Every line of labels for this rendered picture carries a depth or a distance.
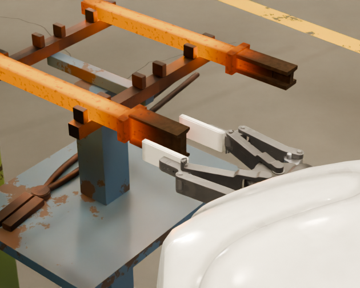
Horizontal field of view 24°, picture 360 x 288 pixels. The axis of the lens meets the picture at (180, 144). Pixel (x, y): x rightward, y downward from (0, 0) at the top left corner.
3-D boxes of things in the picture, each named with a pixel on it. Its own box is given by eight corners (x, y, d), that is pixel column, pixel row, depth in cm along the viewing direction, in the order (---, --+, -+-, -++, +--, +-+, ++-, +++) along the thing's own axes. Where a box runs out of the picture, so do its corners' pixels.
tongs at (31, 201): (183, 71, 177) (183, 66, 176) (200, 76, 175) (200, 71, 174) (-9, 223, 134) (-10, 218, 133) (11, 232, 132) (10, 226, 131)
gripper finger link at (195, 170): (271, 198, 100) (269, 205, 99) (182, 183, 103) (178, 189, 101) (273, 172, 98) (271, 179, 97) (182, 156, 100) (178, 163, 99)
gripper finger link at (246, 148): (276, 170, 98) (286, 166, 99) (224, 126, 106) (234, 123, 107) (274, 196, 100) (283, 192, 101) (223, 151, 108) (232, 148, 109)
